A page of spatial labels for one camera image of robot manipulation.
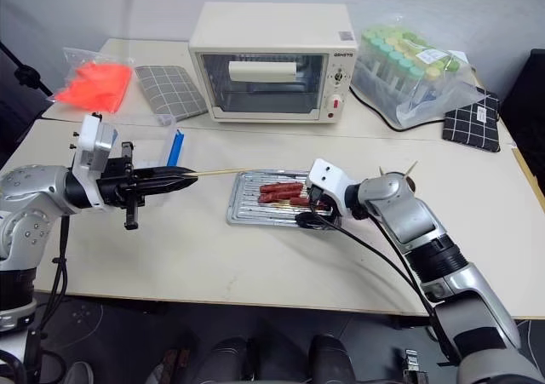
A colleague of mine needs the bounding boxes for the silver metal baking tray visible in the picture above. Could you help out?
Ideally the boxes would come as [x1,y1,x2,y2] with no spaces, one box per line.
[225,169,338,229]

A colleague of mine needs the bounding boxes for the small clear plastic box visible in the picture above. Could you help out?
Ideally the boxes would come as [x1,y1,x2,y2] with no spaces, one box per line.
[156,112,181,129]

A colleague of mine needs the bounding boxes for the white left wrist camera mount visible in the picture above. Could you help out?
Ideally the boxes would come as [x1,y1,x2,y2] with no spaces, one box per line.
[69,112,118,209]

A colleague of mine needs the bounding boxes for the cup of wooden skewers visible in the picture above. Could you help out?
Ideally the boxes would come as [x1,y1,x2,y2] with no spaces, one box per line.
[377,159,419,192]

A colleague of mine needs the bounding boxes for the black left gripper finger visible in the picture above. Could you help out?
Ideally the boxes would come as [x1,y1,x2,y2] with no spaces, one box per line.
[134,175,200,198]
[134,166,195,181]

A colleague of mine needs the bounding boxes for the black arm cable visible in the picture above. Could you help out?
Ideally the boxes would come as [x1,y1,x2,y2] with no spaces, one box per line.
[310,204,463,366]
[25,215,72,384]

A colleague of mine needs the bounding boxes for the orange items in plastic bag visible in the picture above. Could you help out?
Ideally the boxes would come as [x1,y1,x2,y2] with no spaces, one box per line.
[53,46,134,116]

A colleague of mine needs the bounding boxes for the black chair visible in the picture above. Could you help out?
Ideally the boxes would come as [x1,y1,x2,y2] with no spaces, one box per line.
[498,49,545,215]

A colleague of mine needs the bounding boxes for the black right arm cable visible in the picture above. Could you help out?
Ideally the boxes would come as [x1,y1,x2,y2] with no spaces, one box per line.
[310,204,463,366]

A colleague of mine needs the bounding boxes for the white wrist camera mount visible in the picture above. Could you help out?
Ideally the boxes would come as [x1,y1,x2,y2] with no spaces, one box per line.
[305,158,361,222]
[69,112,118,209]

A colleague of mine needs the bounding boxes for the black checked pot holder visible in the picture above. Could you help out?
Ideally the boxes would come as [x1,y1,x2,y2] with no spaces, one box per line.
[441,89,502,153]

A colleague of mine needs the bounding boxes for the bag of capped test tubes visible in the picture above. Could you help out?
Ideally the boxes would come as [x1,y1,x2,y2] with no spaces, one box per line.
[350,14,487,132]

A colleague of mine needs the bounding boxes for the cream toaster oven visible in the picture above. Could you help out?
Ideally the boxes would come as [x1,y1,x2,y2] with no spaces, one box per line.
[188,2,359,126]

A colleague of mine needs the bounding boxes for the black tripod stand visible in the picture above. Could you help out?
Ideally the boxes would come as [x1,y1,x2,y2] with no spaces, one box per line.
[0,38,57,100]

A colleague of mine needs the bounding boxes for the wooden skewer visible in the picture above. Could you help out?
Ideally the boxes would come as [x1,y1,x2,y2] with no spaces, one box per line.
[186,169,247,177]

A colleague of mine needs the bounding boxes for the black oven power cable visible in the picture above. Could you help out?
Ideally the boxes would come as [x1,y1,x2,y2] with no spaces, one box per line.
[350,86,447,133]

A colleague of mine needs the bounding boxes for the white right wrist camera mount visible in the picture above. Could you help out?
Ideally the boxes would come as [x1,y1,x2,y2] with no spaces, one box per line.
[305,158,361,222]

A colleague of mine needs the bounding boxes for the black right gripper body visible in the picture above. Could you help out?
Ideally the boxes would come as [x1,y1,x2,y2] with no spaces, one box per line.
[303,183,342,226]

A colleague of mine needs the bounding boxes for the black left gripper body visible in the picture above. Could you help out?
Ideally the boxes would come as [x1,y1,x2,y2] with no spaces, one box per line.
[96,140,148,232]

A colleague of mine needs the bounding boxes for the grey checked cloth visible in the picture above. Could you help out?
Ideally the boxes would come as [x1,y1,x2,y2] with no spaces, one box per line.
[135,64,209,119]

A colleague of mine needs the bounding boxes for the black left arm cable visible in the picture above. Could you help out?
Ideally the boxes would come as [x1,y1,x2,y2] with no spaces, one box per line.
[25,215,72,384]

